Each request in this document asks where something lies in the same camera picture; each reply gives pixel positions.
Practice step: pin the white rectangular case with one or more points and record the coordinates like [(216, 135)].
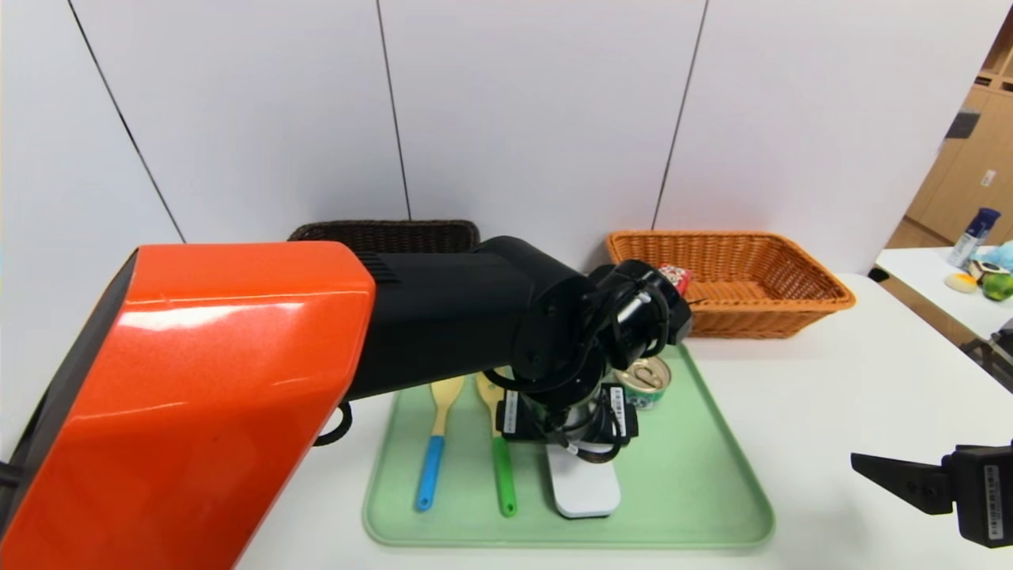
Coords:
[(586, 495)]

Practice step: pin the orange and black left arm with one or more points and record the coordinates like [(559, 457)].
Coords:
[(198, 396)]

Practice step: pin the light blue plush toy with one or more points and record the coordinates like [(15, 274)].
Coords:
[(1003, 256)]

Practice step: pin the blue capped spray bottle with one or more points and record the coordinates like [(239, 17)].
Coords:
[(971, 240)]

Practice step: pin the light wooden cabinet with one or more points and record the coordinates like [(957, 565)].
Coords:
[(965, 198)]

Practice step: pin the pale yellow toy egg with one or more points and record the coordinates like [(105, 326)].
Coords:
[(961, 283)]

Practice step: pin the light green plastic tray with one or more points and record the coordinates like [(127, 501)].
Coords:
[(673, 475)]

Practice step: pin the red drink carton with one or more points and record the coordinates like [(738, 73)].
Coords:
[(679, 277)]

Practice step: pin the orange wicker basket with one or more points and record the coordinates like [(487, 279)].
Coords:
[(760, 317)]

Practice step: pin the dark brown wicker basket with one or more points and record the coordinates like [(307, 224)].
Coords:
[(396, 236)]

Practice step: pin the white side table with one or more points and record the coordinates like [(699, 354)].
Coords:
[(926, 277)]

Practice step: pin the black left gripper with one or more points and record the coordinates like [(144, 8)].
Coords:
[(563, 413)]

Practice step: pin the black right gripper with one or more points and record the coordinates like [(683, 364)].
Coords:
[(985, 493)]

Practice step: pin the green toy fruit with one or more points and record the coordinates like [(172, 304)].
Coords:
[(999, 286)]

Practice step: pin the tin can with gold lid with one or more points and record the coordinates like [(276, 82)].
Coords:
[(645, 376)]

